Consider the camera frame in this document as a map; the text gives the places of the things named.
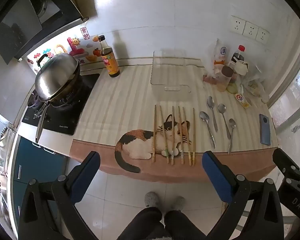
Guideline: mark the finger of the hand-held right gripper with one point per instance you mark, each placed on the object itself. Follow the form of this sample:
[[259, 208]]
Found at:
[[285, 161]]

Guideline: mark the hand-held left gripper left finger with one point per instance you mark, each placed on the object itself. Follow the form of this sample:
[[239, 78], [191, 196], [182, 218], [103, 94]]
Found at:
[[86, 177]]

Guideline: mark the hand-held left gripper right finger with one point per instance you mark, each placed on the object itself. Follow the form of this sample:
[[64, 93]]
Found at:
[[216, 177]]

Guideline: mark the steel spoon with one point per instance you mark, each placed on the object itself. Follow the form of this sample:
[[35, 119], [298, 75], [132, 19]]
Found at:
[[210, 102], [204, 116], [221, 108], [232, 124]]

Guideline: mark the clear plastic container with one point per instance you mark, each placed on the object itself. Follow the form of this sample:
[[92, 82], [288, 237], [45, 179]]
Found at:
[[170, 70]]

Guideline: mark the blue smartphone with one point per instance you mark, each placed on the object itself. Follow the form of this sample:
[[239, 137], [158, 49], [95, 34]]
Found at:
[[264, 129]]

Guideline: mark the grey slipper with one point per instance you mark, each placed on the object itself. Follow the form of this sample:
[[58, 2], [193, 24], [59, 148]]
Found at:
[[176, 203], [152, 198]]

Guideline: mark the blue kitchen cabinet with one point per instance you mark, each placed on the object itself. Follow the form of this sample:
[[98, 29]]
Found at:
[[37, 162]]

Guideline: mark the person's right leg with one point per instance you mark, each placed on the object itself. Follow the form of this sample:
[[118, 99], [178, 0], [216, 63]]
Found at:
[[182, 225]]

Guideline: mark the person's leg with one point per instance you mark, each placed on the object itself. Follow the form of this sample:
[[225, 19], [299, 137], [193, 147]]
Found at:
[[142, 225], [182, 225]]

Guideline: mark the black glass gas stove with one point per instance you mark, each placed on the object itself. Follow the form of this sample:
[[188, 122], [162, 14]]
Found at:
[[62, 115]]

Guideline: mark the cat printed table mat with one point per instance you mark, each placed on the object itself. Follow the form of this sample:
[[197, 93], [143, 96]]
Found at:
[[130, 120]]

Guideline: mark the person's left leg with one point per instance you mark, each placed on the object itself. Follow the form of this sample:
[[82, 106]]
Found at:
[[142, 225]]

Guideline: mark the yellow red seasoning packet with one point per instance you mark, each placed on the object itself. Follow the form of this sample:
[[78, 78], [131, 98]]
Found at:
[[242, 100]]

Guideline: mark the dish rack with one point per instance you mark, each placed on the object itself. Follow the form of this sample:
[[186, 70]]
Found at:
[[1, 142]]

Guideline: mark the brown lidded clear jar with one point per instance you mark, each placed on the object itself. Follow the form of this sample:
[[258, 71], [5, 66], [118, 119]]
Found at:
[[225, 78]]

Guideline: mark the steel wok lid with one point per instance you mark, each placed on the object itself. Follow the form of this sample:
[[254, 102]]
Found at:
[[56, 75]]

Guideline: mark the red capped dark bottle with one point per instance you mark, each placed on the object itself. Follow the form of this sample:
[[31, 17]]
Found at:
[[238, 53]]

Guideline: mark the dark soy sauce bottle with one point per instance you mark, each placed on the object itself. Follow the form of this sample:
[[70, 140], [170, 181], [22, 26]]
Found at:
[[110, 62]]

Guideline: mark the black range hood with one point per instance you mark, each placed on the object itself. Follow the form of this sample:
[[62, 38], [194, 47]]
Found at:
[[22, 17]]

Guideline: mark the white wall socket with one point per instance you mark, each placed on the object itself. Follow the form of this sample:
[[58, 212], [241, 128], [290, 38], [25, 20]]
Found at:
[[237, 24], [250, 30], [262, 35]]

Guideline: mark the group of colourful wall stickers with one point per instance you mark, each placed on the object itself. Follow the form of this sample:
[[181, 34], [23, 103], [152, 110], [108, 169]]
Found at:
[[75, 48]]

